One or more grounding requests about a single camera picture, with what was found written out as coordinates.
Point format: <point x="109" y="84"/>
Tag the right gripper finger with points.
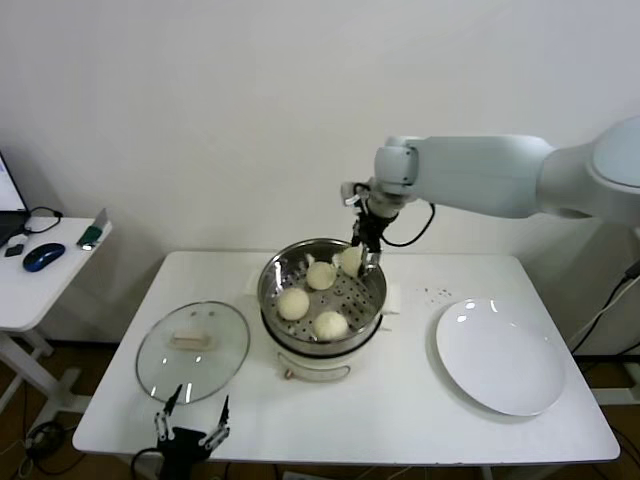
<point x="372" y="257"/>
<point x="356" y="234"/>

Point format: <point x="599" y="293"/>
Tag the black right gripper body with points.
<point x="370" y="232"/>

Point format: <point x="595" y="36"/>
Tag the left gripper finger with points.
<point x="216" y="425"/>
<point x="165" y="415"/>

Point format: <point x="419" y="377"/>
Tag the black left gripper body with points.
<point x="180" y="445"/>

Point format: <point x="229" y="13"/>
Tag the white steamed baozi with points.
<point x="351" y="261"/>
<point x="320" y="276"/>
<point x="330" y="326"/>
<point x="292" y="304"/>

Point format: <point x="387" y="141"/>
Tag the round glass pot lid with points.
<point x="220" y="350"/>

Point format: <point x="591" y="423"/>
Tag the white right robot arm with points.
<point x="475" y="170"/>

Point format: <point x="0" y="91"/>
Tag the perforated steel steamer basket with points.
<point x="375" y="295"/>

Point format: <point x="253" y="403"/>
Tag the steel steamer pot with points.
<point x="310" y="367"/>

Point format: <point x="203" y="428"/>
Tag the large white plate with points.
<point x="500" y="355"/>

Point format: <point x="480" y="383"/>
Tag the white side table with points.
<point x="50" y="280"/>

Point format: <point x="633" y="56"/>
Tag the green and white small tool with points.
<point x="90" y="237"/>

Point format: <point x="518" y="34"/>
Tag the blue computer mouse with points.
<point x="42" y="257"/>

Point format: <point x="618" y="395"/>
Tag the small black adapter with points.
<point x="12" y="251"/>

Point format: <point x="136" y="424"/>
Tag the black laptop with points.
<point x="7" y="192"/>

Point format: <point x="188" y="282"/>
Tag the white stand base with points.
<point x="620" y="397"/>

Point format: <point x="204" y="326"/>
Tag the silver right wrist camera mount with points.
<point x="350" y="192"/>

